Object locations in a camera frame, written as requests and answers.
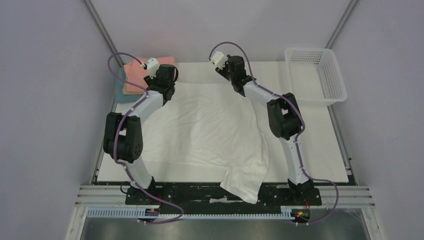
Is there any white t shirt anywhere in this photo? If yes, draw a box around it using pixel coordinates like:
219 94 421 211
141 82 270 204

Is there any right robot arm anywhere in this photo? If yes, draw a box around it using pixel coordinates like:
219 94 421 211
209 51 315 204

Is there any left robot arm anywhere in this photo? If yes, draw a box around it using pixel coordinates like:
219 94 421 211
103 64 179 204

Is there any folded pink t shirt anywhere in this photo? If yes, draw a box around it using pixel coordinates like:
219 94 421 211
123 56 175 89

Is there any folded blue t shirt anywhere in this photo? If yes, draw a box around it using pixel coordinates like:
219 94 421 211
115 80 143 104

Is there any white plastic basket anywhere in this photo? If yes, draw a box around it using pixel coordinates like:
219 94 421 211
284 47 348 107

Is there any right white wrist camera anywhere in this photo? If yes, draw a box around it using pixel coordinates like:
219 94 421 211
209 50 229 70

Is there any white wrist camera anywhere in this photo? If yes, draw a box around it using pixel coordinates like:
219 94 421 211
140 57 161 78
209 50 229 70

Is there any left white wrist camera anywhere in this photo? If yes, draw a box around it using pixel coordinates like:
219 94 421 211
140 57 161 78

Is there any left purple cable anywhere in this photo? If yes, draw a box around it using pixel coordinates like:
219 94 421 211
107 52 185 225

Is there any white slotted cable duct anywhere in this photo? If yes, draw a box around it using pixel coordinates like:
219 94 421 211
86 207 295 221

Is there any aluminium frame rail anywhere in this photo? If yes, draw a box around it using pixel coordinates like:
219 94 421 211
75 185 376 210

